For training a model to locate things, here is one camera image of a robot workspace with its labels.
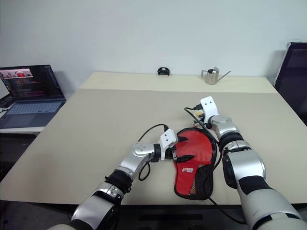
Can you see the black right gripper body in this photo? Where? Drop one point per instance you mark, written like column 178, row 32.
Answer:
column 204, row 119

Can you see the black office chair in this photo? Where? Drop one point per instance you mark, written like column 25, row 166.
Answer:
column 295, row 79

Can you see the red table tennis paddle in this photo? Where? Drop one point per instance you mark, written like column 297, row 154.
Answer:
column 199, row 146

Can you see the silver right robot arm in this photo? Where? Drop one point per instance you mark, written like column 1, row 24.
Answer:
column 244, row 165

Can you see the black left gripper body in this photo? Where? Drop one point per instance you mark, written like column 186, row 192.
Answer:
column 173, row 153

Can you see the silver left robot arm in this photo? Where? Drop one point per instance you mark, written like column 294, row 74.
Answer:
column 134, row 163

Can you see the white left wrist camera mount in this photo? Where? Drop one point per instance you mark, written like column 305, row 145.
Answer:
column 168, row 137

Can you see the black and red paddle case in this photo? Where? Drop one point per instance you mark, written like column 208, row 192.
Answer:
column 184, row 178

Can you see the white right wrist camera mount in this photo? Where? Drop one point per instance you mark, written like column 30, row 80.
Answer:
column 208, row 105

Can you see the small black clamp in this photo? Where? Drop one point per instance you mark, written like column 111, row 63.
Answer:
column 163, row 71

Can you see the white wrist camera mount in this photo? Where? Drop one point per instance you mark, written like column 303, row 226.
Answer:
column 168, row 137
column 208, row 105

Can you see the open dark laptop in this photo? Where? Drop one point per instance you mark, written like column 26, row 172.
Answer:
column 31, row 110

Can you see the steel watering can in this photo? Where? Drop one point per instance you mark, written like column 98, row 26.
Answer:
column 212, row 77

